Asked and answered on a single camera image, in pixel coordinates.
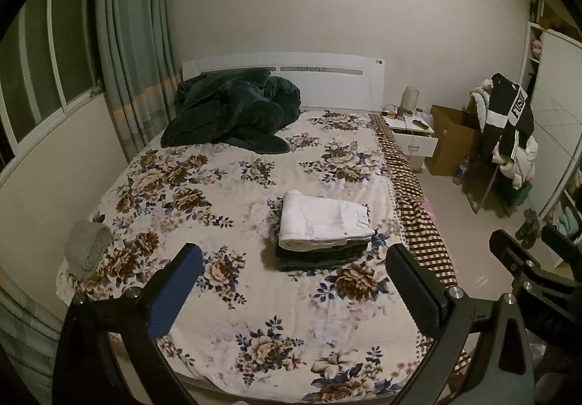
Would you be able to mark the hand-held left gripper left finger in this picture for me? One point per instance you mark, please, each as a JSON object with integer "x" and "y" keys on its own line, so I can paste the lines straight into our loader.
{"x": 175, "y": 291}

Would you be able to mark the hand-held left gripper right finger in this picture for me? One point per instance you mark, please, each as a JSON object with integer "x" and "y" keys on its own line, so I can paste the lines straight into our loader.
{"x": 411, "y": 291}

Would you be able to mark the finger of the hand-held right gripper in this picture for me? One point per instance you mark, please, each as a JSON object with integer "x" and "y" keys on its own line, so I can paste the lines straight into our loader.
{"x": 504, "y": 248}
{"x": 561, "y": 243}

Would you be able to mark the white pants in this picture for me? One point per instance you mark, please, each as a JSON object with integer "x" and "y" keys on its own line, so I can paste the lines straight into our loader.
{"x": 318, "y": 218}

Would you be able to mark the teal folded clothes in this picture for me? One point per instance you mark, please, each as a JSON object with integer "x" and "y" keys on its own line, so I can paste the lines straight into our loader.
{"x": 569, "y": 221}

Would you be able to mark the dark green slipper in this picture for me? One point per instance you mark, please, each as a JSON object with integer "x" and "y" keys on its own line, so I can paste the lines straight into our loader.
{"x": 523, "y": 230}
{"x": 534, "y": 225}

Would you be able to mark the brown checkered bed sheet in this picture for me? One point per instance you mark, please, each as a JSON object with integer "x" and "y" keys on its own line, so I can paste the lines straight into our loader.
{"x": 423, "y": 241}

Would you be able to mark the teal bin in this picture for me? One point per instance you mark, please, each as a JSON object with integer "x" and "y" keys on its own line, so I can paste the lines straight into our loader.
{"x": 523, "y": 195}

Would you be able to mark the wooden chair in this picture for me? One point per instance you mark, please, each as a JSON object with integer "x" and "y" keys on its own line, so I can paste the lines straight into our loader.
{"x": 486, "y": 186}

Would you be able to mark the pink bed sheet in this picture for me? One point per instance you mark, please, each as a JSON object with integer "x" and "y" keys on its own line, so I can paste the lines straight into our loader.
{"x": 429, "y": 207}

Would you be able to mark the white puffy jacket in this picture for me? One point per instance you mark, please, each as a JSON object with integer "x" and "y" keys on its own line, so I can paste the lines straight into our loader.
{"x": 523, "y": 164}

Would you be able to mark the plastic bottle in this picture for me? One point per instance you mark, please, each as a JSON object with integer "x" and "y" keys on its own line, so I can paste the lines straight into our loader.
{"x": 460, "y": 173}

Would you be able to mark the folded dark jeans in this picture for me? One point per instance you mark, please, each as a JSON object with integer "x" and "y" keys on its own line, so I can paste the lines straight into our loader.
{"x": 318, "y": 264}

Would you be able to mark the grey folded cloth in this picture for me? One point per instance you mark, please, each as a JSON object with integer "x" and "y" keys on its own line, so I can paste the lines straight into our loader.
{"x": 88, "y": 246}

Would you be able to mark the floral sheet bed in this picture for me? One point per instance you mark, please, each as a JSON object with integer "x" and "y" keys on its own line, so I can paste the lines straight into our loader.
{"x": 204, "y": 186}

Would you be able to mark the brown cardboard box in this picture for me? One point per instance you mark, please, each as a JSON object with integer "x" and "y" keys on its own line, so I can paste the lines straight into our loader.
{"x": 450, "y": 136}

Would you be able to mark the white nightstand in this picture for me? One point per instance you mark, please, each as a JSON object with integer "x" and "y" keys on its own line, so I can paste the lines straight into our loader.
{"x": 420, "y": 145}

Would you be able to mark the black phone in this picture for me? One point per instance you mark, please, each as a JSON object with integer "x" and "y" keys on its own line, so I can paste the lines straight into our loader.
{"x": 422, "y": 125}

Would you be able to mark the white garment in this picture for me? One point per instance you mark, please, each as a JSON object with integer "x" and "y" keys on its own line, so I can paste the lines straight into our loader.
{"x": 479, "y": 98}

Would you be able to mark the black jacket with white stripes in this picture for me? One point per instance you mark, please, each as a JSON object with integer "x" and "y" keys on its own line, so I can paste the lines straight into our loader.
{"x": 500, "y": 95}

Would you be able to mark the white wardrobe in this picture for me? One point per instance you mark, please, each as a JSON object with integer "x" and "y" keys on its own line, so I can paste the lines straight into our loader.
{"x": 550, "y": 91}

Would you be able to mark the beige table lamp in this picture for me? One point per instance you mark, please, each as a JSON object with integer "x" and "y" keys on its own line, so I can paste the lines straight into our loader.
{"x": 410, "y": 98}

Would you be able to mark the dark green quilt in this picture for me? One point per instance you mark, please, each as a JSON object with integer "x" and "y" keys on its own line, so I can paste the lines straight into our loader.
{"x": 227, "y": 109}

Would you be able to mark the pink plush toy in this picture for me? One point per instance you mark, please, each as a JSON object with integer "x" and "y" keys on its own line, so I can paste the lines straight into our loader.
{"x": 536, "y": 48}

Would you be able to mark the white headboard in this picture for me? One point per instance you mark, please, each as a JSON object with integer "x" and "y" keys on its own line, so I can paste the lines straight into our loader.
{"x": 336, "y": 86}

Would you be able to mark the green curtain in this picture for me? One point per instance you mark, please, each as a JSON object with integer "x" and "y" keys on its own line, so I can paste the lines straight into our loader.
{"x": 132, "y": 23}

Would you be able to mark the white framed window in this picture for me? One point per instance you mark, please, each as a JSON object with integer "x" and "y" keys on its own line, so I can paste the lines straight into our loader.
{"x": 36, "y": 45}

